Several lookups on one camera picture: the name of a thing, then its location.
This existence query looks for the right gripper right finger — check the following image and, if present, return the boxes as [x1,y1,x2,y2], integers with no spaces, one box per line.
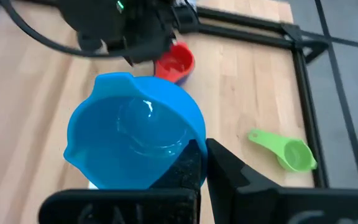
[206,138,279,224]

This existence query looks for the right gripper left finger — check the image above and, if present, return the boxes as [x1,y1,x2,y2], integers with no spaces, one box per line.
[150,139,202,191]

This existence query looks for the red measuring cup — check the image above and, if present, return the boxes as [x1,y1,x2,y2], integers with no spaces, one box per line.
[153,42,196,85]

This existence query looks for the indigo measuring cup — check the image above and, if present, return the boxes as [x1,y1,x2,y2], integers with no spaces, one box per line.
[174,76,190,87]

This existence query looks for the green measuring cup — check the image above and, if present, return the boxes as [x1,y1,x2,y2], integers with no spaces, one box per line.
[247,128,318,173]

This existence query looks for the light blue measuring cup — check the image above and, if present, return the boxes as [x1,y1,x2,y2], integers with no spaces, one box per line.
[63,72,208,190]

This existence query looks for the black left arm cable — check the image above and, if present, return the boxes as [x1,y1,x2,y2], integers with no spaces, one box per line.
[0,0,170,60]

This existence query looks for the black aluminium table frame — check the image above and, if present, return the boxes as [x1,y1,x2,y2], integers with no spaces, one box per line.
[178,5,331,189]

